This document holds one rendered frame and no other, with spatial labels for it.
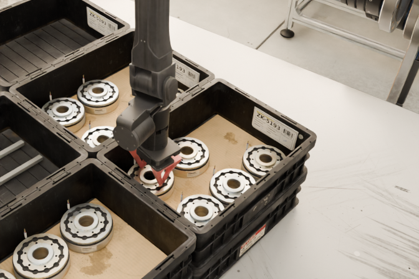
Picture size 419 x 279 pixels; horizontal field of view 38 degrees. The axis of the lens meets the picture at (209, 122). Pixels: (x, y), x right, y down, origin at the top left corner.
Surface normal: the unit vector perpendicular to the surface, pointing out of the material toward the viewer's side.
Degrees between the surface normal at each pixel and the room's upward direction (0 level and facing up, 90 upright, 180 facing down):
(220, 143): 0
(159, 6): 83
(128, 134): 90
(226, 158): 0
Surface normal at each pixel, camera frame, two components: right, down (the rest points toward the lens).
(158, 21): 0.83, 0.33
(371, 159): 0.08, -0.75
